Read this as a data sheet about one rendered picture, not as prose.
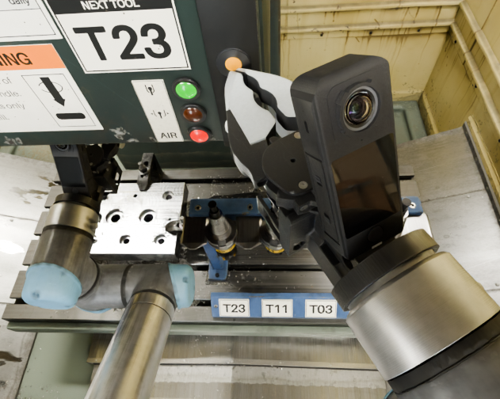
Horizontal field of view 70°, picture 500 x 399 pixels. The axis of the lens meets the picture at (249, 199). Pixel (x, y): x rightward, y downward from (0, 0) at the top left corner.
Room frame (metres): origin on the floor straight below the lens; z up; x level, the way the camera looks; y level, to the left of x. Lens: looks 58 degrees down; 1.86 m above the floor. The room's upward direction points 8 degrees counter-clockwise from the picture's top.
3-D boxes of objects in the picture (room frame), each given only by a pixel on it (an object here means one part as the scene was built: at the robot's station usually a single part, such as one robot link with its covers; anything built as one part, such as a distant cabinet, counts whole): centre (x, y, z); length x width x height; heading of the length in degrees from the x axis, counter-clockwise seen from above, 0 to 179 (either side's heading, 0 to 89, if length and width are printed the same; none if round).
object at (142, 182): (0.68, 0.30, 0.97); 0.13 x 0.03 x 0.15; 172
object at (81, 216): (0.31, 0.29, 1.37); 0.08 x 0.05 x 0.08; 82
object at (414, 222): (0.27, -0.32, 1.21); 0.07 x 0.05 x 0.01; 172
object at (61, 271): (0.23, 0.30, 1.36); 0.11 x 0.08 x 0.09; 172
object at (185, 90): (0.27, 0.05, 1.63); 0.02 x 0.01 x 0.02; 82
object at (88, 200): (0.39, 0.28, 1.36); 0.12 x 0.08 x 0.09; 172
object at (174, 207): (0.53, 0.34, 0.97); 0.29 x 0.23 x 0.05; 82
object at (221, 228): (0.33, 0.07, 1.26); 0.04 x 0.04 x 0.07
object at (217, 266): (0.39, 0.11, 1.05); 0.10 x 0.05 x 0.30; 172
